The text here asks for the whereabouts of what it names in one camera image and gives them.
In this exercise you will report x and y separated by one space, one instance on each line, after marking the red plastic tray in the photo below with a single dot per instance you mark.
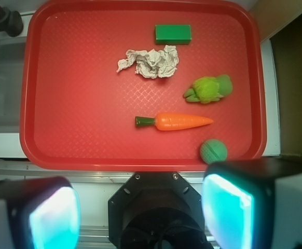
78 113

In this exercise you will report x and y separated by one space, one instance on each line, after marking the green ball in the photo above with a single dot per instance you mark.
212 151

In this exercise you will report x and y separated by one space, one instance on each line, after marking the green rectangular block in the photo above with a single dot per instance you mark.
172 34

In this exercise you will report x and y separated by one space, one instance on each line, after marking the orange plastic carrot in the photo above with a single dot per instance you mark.
172 121

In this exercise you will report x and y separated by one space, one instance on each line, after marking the crumpled white paper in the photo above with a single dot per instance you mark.
151 64

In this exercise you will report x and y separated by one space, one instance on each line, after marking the grey sink basin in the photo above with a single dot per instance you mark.
11 71

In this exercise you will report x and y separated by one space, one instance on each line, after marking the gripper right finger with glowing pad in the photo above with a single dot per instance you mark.
254 203

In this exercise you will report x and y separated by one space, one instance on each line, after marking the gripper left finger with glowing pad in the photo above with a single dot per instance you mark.
39 213

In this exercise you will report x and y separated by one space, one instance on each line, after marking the green fuzzy toy animal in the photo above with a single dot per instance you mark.
209 89

